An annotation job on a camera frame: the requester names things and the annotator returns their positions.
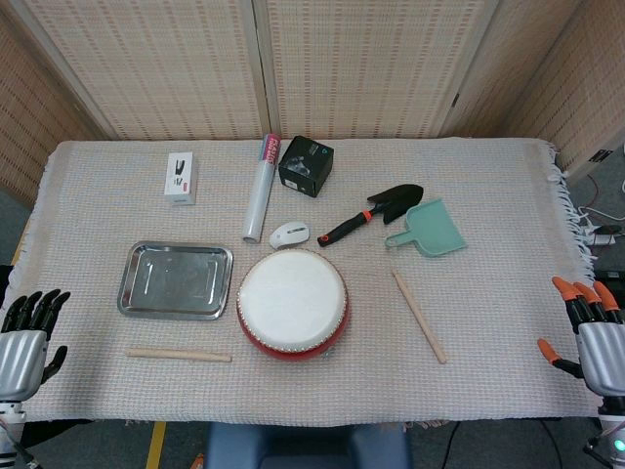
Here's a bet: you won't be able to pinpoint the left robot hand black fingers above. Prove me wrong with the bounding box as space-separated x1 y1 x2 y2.
0 289 72 402

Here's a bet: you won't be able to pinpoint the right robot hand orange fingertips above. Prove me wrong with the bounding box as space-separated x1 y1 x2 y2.
536 276 625 400

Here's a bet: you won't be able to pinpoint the wooden drumstick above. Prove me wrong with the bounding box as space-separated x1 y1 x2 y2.
391 270 448 364
125 347 232 363

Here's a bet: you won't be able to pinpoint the red drum white skin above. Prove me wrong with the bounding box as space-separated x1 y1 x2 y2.
236 248 351 362

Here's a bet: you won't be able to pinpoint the white power strip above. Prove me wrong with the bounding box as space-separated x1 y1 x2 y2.
583 228 617 247

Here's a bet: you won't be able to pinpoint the beige woven tablecloth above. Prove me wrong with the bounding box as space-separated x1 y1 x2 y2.
0 138 617 426

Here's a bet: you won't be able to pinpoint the stainless steel tray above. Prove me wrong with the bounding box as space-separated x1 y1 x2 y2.
116 240 234 320

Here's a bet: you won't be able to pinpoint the teal plastic dustpan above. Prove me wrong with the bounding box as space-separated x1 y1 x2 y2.
384 196 468 259

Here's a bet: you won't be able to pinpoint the white stapler box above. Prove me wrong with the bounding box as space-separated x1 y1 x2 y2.
163 151 199 207

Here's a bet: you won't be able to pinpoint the black garden trowel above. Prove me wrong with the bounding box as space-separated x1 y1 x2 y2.
316 184 425 248

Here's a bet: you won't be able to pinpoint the plastic wrap roll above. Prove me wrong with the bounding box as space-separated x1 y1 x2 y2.
242 133 281 244

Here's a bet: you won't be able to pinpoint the white computer mouse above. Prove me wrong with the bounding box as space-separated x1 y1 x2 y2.
269 221 310 249

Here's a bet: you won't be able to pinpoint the black cardboard box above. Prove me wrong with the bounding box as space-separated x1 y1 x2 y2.
277 135 336 199

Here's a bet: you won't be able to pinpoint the woven folding screen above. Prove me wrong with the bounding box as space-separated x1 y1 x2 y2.
0 0 625 206

